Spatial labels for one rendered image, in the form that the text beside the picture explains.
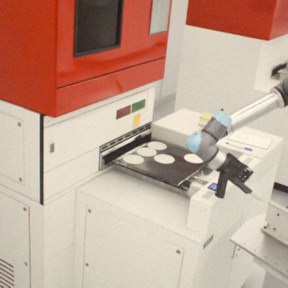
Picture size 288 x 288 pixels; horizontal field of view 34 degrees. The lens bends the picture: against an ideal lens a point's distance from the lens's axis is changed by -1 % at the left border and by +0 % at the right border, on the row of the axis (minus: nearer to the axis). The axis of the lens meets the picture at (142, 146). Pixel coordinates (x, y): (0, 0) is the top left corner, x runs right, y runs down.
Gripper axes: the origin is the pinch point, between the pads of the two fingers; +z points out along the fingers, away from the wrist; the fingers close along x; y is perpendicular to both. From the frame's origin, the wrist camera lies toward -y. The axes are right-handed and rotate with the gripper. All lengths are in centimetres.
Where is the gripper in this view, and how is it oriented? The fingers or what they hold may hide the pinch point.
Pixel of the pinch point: (255, 198)
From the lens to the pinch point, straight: 187.7
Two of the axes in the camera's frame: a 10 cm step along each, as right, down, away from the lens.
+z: 7.7, 6.2, 1.6
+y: 6.3, -7.8, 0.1
